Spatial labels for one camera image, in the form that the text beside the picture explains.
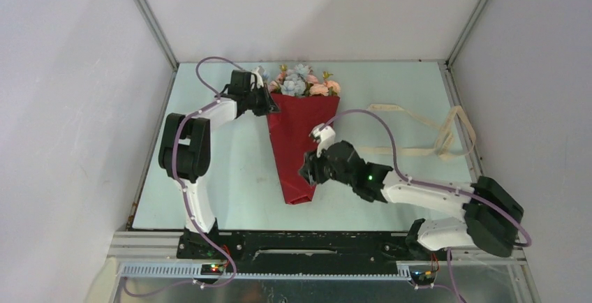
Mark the peach rose stem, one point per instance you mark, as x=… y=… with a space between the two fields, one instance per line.
x=326 y=86

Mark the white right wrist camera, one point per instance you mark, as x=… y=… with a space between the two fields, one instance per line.
x=324 y=136

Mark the red wrapping paper sheet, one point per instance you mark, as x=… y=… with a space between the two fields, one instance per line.
x=289 y=131

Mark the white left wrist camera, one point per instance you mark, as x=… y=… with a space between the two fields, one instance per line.
x=257 y=78

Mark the circuit board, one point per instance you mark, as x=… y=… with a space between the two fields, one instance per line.
x=211 y=269
x=422 y=280

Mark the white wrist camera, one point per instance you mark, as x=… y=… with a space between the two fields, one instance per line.
x=324 y=136
x=257 y=78

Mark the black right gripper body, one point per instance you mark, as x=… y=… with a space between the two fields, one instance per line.
x=327 y=172

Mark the left circuit board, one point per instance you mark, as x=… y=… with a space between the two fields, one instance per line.
x=211 y=269

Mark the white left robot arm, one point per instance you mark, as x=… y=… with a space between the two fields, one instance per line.
x=185 y=151

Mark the blue flower stem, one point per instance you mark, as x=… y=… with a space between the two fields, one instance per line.
x=294 y=80

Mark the cream ribbon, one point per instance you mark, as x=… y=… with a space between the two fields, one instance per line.
x=445 y=137

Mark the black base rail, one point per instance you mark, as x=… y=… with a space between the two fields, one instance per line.
x=341 y=253

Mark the right circuit board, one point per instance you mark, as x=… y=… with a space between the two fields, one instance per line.
x=422 y=280

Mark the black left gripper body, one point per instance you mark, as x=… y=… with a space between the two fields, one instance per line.
x=257 y=101

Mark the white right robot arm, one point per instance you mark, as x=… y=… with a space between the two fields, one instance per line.
x=481 y=215

